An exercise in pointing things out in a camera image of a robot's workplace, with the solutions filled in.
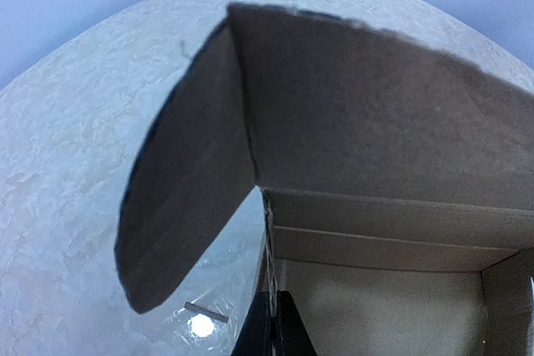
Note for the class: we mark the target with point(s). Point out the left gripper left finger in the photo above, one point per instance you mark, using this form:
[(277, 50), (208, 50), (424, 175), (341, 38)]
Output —
[(254, 337)]

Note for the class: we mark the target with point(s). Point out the brown cardboard paper box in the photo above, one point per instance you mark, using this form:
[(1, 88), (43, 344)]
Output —
[(396, 184)]

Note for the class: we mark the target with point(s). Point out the small dark stick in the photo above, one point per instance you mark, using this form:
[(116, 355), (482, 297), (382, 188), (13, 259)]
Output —
[(193, 307)]

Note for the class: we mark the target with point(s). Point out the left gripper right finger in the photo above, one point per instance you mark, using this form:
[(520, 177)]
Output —
[(291, 336)]

